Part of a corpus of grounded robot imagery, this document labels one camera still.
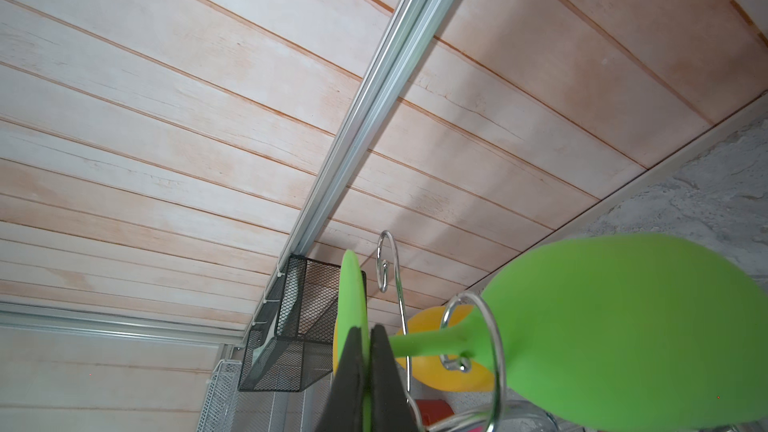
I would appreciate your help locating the black mesh wall basket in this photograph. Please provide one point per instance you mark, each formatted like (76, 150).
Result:
(290, 346)

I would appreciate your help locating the red pencil cup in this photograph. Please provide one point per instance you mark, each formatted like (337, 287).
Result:
(433, 411)

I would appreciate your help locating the green wine glass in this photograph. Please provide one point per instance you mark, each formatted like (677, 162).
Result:
(639, 332)

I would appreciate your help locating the white mesh wall shelf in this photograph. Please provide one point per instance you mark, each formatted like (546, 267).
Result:
(225, 408)

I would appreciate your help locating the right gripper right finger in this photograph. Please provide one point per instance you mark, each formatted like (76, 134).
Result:
(390, 410)

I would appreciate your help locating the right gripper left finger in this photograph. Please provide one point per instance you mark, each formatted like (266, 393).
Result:
(343, 411)

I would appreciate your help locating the yellow wine glass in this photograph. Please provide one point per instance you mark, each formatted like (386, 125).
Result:
(428, 369)

